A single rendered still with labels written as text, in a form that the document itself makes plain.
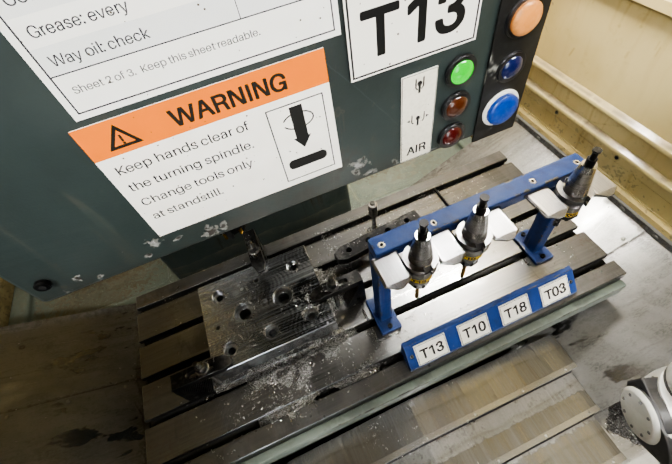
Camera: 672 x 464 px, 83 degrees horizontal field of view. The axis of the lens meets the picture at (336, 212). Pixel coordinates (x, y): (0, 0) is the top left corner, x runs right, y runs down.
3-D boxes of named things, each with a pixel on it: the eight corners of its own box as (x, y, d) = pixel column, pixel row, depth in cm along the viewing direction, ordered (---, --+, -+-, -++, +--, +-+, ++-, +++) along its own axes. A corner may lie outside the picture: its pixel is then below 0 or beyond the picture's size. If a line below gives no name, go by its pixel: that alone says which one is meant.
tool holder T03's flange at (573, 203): (572, 181, 76) (576, 172, 74) (596, 202, 72) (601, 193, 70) (545, 193, 75) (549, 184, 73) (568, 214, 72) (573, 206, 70)
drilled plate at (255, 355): (338, 329, 90) (336, 321, 86) (221, 381, 86) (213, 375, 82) (307, 254, 104) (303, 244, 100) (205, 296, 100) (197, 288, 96)
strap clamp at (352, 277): (366, 299, 98) (362, 271, 87) (319, 320, 96) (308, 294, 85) (361, 288, 100) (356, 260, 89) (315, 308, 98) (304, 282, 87)
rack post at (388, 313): (402, 327, 93) (404, 267, 69) (382, 336, 92) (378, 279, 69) (384, 293, 99) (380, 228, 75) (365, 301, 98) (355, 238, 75)
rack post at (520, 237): (553, 257, 99) (602, 181, 75) (535, 265, 98) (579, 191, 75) (527, 229, 105) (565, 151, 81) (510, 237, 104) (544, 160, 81)
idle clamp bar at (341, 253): (422, 233, 108) (424, 220, 103) (342, 275, 103) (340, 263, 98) (412, 221, 111) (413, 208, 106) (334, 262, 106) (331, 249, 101)
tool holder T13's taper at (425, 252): (425, 242, 69) (427, 220, 64) (438, 261, 66) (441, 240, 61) (403, 251, 68) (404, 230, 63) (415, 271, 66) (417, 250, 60)
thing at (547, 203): (573, 213, 71) (574, 210, 70) (549, 223, 70) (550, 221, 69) (546, 188, 75) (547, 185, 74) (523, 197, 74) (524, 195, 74)
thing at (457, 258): (470, 258, 68) (471, 256, 67) (444, 270, 67) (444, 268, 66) (448, 230, 72) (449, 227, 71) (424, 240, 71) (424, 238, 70)
